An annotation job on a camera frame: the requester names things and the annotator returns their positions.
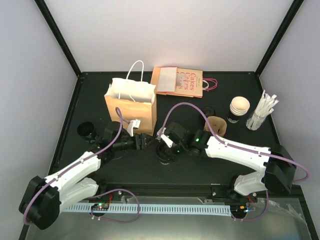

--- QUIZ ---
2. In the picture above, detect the stack of paper cups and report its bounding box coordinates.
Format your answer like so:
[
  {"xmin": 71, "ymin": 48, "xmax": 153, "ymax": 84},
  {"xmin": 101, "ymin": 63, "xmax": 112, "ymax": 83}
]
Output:
[{"xmin": 227, "ymin": 96, "xmax": 250, "ymax": 124}]

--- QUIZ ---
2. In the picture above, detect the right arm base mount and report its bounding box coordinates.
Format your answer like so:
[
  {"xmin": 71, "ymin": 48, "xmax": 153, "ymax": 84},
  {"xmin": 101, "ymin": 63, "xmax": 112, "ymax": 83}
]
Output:
[{"xmin": 209, "ymin": 184, "xmax": 258, "ymax": 204}]

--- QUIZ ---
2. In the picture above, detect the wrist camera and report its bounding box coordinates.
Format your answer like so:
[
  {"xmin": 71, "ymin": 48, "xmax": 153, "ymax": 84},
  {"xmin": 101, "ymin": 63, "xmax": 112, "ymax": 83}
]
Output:
[
  {"xmin": 126, "ymin": 119, "xmax": 141, "ymax": 137},
  {"xmin": 156, "ymin": 127, "xmax": 174, "ymax": 148}
]

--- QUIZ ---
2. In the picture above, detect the black paper cup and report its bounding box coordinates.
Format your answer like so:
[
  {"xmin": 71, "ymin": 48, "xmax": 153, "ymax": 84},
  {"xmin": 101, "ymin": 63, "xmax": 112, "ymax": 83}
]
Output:
[
  {"xmin": 158, "ymin": 156, "xmax": 173, "ymax": 166},
  {"xmin": 77, "ymin": 121, "xmax": 98, "ymax": 144}
]

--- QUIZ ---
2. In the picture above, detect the orange paper bag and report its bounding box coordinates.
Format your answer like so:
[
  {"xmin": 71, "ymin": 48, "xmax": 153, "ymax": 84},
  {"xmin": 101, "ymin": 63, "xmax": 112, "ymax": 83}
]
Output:
[{"xmin": 104, "ymin": 67, "xmax": 157, "ymax": 136}]

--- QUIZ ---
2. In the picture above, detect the jar of white stirrers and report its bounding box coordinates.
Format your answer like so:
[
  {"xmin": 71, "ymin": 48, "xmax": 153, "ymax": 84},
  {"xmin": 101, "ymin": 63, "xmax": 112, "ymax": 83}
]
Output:
[{"xmin": 246, "ymin": 90, "xmax": 279, "ymax": 131}]

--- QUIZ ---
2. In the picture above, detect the black frame post right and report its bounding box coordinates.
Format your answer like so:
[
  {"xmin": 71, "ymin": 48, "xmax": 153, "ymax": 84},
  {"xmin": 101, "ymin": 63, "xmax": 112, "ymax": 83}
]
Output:
[{"xmin": 255, "ymin": 0, "xmax": 304, "ymax": 77}]

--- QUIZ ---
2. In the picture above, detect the black frame post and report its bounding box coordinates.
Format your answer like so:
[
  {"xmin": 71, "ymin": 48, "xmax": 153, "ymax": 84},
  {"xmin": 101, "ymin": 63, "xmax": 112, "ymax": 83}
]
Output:
[
  {"xmin": 255, "ymin": 0, "xmax": 304, "ymax": 77},
  {"xmin": 34, "ymin": 0, "xmax": 82, "ymax": 76}
]

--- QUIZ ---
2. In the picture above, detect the black frame post left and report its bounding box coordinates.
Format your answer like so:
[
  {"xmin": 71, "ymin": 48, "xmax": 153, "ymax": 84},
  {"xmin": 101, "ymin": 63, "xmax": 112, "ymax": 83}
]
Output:
[{"xmin": 34, "ymin": 0, "xmax": 82, "ymax": 76}]

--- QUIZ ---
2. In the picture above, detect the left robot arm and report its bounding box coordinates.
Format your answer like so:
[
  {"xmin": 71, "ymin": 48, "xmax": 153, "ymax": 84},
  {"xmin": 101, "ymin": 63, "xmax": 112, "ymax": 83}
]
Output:
[{"xmin": 18, "ymin": 120, "xmax": 148, "ymax": 230}]

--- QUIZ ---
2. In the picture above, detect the Cakes printed paper bag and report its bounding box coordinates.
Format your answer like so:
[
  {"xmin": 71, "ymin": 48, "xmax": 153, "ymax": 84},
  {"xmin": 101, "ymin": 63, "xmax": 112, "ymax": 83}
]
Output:
[{"xmin": 163, "ymin": 68, "xmax": 218, "ymax": 98}]

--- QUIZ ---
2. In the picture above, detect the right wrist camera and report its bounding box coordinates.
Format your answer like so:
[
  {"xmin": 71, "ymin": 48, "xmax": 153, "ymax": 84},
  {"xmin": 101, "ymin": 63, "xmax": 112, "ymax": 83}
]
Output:
[{"xmin": 156, "ymin": 127, "xmax": 174, "ymax": 148}]

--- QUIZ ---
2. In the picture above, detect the light blue cable duct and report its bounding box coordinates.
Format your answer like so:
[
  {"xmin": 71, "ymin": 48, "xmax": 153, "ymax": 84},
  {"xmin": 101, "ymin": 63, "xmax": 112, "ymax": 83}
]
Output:
[{"xmin": 64, "ymin": 202, "xmax": 231, "ymax": 217}]

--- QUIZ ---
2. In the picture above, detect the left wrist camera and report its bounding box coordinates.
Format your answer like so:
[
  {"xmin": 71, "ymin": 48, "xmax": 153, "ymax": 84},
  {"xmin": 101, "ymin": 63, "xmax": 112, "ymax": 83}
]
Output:
[{"xmin": 126, "ymin": 119, "xmax": 141, "ymax": 137}]

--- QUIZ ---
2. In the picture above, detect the orange flat bag stack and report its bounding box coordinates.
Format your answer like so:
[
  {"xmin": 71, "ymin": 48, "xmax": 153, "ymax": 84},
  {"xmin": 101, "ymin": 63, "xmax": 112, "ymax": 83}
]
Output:
[{"xmin": 150, "ymin": 66, "xmax": 178, "ymax": 94}]

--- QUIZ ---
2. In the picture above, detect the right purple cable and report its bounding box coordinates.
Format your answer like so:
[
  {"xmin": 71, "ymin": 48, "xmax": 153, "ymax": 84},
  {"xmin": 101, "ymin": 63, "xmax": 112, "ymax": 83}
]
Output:
[{"xmin": 159, "ymin": 101, "xmax": 310, "ymax": 223}]

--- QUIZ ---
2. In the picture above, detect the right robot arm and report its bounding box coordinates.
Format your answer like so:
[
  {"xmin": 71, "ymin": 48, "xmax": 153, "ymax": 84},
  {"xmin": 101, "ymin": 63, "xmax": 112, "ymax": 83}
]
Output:
[{"xmin": 156, "ymin": 122, "xmax": 296, "ymax": 202}]

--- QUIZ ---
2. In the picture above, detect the stack of black lids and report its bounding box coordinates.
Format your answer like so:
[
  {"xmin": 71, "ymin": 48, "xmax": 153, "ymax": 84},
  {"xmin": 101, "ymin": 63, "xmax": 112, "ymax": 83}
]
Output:
[{"xmin": 202, "ymin": 107, "xmax": 216, "ymax": 117}]

